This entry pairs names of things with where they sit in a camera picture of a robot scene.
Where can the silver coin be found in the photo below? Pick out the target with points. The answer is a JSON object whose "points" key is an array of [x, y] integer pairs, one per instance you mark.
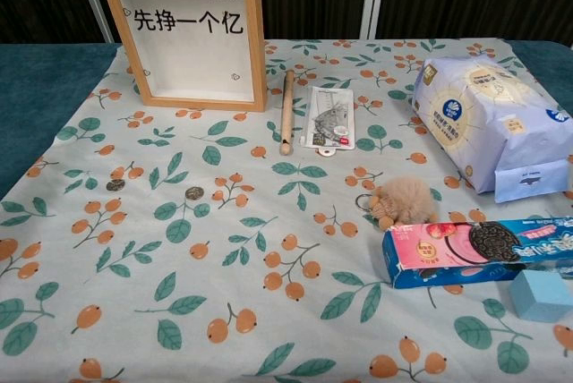
{"points": [[194, 193], [115, 185]]}

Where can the wooden frame money box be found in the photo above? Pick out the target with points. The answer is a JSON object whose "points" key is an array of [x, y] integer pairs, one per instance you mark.
{"points": [[257, 43]]}

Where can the blue pink cookie box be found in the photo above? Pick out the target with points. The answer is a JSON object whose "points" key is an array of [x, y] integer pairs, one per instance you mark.
{"points": [[447, 253]]}

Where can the teal table cover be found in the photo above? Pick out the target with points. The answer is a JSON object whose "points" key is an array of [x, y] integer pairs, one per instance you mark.
{"points": [[45, 96]]}

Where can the clear packet with cat card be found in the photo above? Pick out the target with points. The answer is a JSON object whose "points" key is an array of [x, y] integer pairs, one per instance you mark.
{"points": [[329, 119]]}

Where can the light blue cube block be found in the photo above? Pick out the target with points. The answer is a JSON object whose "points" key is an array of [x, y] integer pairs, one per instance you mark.
{"points": [[541, 298]]}

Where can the lavender tissue pack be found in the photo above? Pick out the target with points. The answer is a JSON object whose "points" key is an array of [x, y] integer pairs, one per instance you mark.
{"points": [[483, 123]]}

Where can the wooden stick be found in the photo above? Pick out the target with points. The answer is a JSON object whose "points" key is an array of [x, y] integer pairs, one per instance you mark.
{"points": [[286, 114]]}

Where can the floral leaf tablecloth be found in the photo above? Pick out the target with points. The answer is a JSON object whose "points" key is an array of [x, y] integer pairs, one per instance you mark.
{"points": [[268, 222]]}

